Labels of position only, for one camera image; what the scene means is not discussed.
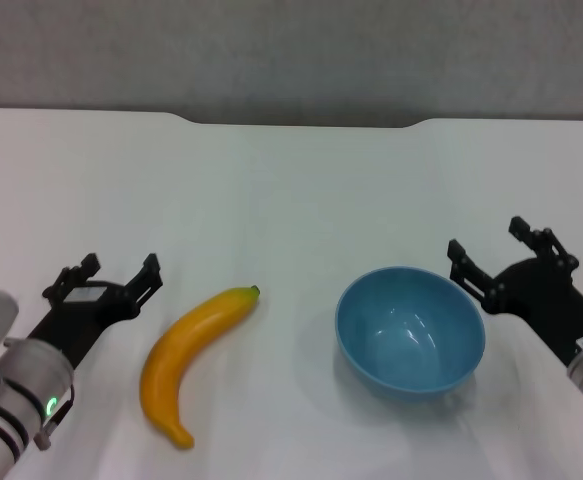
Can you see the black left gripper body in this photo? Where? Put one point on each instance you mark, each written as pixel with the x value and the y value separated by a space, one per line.
pixel 78 320

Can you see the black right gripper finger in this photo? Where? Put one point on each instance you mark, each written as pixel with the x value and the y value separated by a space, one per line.
pixel 548 245
pixel 473 275

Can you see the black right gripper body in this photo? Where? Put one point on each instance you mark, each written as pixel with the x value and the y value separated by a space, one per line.
pixel 541 295

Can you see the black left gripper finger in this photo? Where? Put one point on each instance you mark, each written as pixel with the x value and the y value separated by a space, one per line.
pixel 146 282
pixel 73 272

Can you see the yellow banana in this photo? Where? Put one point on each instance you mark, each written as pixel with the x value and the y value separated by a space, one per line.
pixel 181 340

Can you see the blue bowl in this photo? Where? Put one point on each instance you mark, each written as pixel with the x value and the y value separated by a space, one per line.
pixel 411 350

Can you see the left robot arm silver white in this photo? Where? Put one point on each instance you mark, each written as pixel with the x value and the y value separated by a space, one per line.
pixel 26 370

